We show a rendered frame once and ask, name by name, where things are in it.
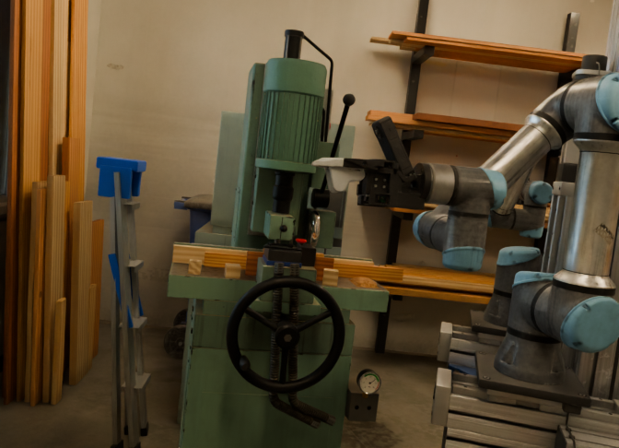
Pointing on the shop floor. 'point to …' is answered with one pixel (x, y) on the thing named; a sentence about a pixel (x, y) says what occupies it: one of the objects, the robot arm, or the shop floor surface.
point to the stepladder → (110, 172)
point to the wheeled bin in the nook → (198, 209)
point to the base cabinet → (256, 403)
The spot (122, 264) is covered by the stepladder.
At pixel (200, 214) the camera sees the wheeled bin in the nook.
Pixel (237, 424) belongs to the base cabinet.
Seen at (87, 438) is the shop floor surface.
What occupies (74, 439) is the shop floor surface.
